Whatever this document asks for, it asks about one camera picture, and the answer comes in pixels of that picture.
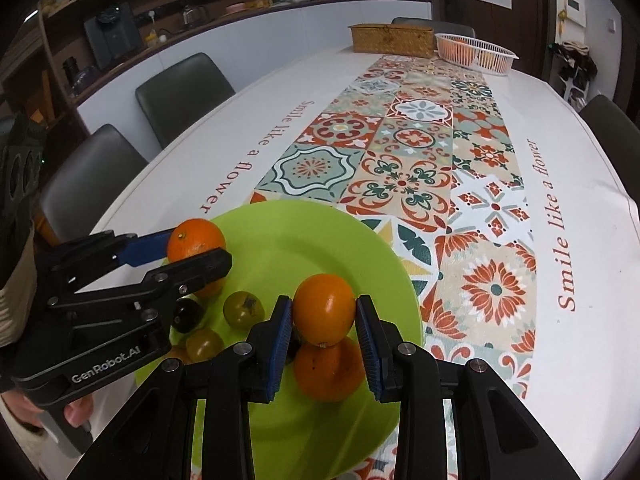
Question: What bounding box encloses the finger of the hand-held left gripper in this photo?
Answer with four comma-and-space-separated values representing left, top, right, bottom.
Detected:
117, 227, 176, 267
135, 247, 234, 311

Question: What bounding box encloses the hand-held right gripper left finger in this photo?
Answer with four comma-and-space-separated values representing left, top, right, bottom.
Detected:
67, 296, 295, 480

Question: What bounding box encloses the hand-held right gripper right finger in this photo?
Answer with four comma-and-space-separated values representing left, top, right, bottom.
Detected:
354, 295, 566, 480

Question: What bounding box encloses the round orange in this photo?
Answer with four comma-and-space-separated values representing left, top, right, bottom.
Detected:
166, 217, 227, 298

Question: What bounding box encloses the small dark plum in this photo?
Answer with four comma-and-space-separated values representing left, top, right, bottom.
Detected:
172, 296, 206, 333

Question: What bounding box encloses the large rough-skinned orange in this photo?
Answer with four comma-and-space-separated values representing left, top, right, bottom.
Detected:
292, 336, 368, 402

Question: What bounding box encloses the smooth oval orange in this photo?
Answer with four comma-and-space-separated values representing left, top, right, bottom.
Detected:
291, 273, 357, 347

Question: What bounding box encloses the yellow cherry tomato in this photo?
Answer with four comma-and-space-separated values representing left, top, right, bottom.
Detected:
185, 328, 225, 361

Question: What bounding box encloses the green plate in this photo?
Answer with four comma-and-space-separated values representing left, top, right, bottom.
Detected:
134, 200, 426, 480

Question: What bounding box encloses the person's left hand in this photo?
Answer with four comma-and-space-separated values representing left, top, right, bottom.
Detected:
62, 394, 97, 435

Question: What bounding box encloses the green cherry tomato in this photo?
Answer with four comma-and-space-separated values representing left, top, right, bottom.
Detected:
222, 290, 266, 330

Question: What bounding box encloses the grey dining chair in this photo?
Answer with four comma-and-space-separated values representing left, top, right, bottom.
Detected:
39, 124, 150, 243
391, 16, 476, 41
580, 94, 640, 181
135, 52, 236, 150

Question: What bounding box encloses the black coffee machine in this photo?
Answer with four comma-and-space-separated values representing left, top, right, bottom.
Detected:
82, 1, 143, 71

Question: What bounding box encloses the white patterned tablecloth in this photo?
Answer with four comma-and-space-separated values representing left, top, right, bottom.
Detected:
90, 45, 640, 480

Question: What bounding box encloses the glass kettle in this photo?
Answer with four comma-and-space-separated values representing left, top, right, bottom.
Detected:
180, 4, 208, 28

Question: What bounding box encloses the wicker box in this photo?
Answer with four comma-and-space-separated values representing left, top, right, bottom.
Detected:
348, 23, 436, 58

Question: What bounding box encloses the pile of small oranges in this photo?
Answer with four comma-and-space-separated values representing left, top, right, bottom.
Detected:
440, 35, 501, 68

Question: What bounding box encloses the white plastic basket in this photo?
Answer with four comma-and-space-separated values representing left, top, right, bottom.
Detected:
434, 33, 520, 77

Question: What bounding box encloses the dark and white bag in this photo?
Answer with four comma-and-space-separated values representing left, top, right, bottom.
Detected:
552, 42, 598, 106

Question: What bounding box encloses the white wall panel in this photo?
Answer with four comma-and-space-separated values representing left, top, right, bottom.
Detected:
562, 0, 587, 26

